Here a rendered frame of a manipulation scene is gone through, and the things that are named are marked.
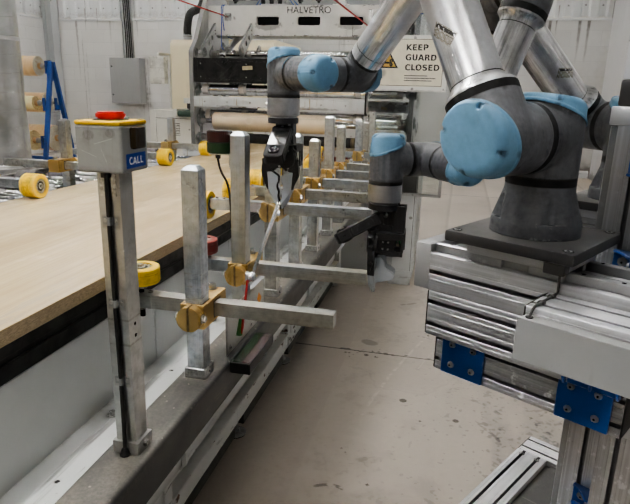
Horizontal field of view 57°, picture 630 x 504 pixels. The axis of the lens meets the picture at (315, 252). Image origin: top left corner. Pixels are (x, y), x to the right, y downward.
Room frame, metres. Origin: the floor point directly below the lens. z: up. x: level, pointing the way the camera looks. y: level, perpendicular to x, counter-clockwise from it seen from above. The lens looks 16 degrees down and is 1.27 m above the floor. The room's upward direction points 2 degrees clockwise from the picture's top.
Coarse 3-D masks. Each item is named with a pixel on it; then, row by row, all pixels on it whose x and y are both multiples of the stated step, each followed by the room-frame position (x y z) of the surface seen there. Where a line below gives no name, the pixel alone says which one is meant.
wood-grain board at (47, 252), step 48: (48, 192) 1.99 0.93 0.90; (96, 192) 2.01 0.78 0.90; (144, 192) 2.04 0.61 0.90; (0, 240) 1.34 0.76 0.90; (48, 240) 1.35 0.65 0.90; (96, 240) 1.36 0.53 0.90; (144, 240) 1.37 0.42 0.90; (0, 288) 1.00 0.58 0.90; (48, 288) 1.01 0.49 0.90; (96, 288) 1.06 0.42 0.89; (0, 336) 0.81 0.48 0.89
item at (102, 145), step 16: (80, 128) 0.79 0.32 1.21; (96, 128) 0.78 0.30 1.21; (112, 128) 0.78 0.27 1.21; (128, 128) 0.80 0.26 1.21; (80, 144) 0.79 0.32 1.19; (96, 144) 0.78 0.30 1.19; (112, 144) 0.78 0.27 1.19; (128, 144) 0.79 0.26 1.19; (80, 160) 0.79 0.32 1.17; (96, 160) 0.79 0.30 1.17; (112, 160) 0.78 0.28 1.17
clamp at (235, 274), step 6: (258, 252) 1.40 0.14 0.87; (252, 258) 1.34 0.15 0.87; (228, 264) 1.30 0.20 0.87; (234, 264) 1.29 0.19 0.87; (240, 264) 1.29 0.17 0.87; (246, 264) 1.29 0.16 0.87; (252, 264) 1.32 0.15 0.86; (228, 270) 1.28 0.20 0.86; (234, 270) 1.28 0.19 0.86; (240, 270) 1.27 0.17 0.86; (246, 270) 1.29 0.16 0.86; (228, 276) 1.28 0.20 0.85; (234, 276) 1.28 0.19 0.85; (240, 276) 1.27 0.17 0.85; (228, 282) 1.28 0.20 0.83; (234, 282) 1.28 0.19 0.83; (240, 282) 1.27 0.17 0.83
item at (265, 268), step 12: (216, 264) 1.36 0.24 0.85; (264, 264) 1.33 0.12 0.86; (276, 264) 1.33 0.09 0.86; (288, 264) 1.33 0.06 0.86; (300, 264) 1.33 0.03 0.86; (276, 276) 1.32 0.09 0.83; (288, 276) 1.32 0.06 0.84; (300, 276) 1.31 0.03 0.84; (312, 276) 1.30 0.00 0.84; (324, 276) 1.30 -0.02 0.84; (336, 276) 1.29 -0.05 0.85; (348, 276) 1.28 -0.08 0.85; (360, 276) 1.28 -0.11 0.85
